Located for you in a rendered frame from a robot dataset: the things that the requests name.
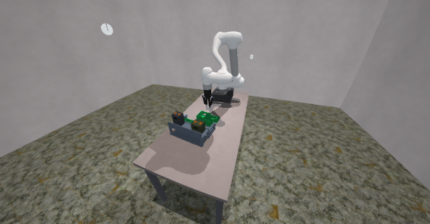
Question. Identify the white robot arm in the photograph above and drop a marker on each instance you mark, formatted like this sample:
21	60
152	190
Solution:
222	77

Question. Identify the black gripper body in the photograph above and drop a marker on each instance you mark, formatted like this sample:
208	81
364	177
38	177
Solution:
207	93

